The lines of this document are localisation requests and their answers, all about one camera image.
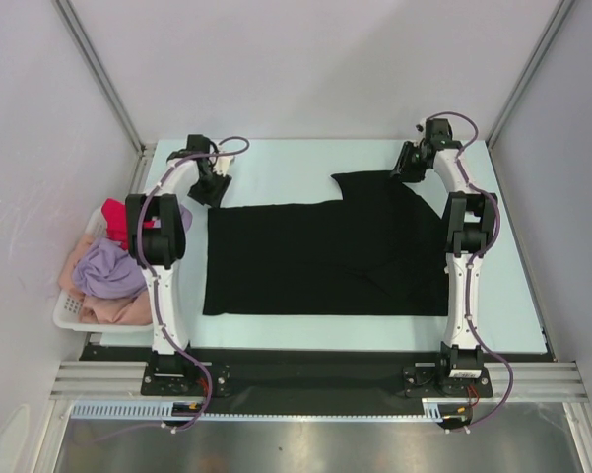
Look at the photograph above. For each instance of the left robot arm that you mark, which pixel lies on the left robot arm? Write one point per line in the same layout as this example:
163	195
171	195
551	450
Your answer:
156	237

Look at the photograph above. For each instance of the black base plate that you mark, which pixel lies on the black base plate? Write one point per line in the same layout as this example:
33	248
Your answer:
307	383

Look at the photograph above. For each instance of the lilac t shirt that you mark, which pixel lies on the lilac t shirt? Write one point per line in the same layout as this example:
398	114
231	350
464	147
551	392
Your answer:
106	271

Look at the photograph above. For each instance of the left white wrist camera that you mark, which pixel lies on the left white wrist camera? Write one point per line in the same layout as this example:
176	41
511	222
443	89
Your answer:
221	165

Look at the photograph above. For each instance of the left aluminium corner post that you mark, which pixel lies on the left aluminium corner post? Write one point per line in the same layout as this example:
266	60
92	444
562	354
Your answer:
77	31

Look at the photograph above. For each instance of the white laundry basket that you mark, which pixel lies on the white laundry basket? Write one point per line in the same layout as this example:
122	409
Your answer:
67	309

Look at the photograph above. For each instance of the right aluminium corner post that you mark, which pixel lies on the right aluminium corner post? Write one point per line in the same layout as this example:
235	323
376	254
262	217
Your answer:
532	66

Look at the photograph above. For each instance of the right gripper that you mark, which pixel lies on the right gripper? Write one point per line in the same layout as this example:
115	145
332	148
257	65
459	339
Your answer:
403	168

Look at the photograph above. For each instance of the aluminium corner post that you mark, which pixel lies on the aluminium corner post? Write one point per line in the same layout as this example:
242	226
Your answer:
77	31
532	66

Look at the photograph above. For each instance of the aluminium front rail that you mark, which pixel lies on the aluminium front rail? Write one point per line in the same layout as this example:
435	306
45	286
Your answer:
533	382

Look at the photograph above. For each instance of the black t shirt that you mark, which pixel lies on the black t shirt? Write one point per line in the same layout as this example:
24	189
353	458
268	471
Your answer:
379	250

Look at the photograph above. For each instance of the red t shirt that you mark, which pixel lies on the red t shirt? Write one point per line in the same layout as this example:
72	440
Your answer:
114	213

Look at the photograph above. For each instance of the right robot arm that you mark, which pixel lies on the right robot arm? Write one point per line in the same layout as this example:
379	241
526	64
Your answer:
472	224

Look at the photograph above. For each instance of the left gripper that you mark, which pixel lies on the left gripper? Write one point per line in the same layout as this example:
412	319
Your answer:
215	197

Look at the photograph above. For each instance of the white slotted cable duct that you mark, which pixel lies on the white slotted cable duct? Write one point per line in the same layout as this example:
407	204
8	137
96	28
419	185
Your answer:
182	411

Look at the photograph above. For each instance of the pink t shirt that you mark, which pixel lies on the pink t shirt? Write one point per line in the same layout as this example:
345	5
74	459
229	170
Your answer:
135	311

